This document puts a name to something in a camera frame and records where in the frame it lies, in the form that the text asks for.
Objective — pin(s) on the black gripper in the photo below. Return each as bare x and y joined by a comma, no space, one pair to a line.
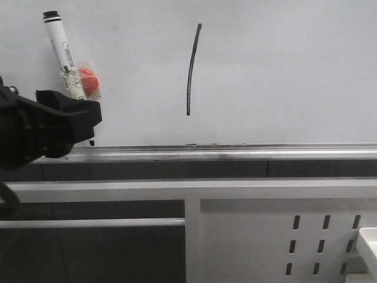
45,127

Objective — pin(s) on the white whiteboard marker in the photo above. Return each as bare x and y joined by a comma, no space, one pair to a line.
69,71

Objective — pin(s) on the red round magnet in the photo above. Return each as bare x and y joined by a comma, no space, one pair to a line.
90,81

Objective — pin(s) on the white perforated metal panel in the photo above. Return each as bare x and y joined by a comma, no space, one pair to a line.
282,240

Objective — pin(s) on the white plastic bin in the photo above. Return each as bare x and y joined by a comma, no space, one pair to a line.
367,247

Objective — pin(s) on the white whiteboard with aluminium frame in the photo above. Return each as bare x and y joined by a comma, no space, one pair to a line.
283,78

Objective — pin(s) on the white metal rack frame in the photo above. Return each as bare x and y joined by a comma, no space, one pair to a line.
131,231

